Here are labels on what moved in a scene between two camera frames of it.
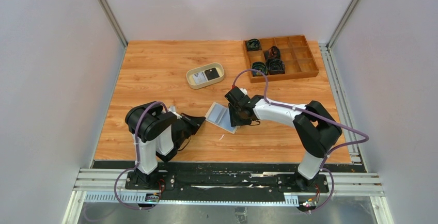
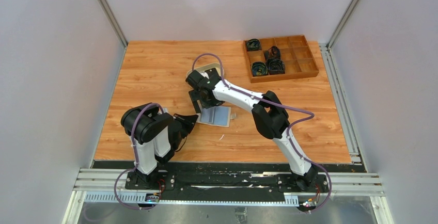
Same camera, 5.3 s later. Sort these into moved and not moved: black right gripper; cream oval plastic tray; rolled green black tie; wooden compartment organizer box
Moved: black right gripper
Not moved: cream oval plastic tray; rolled green black tie; wooden compartment organizer box
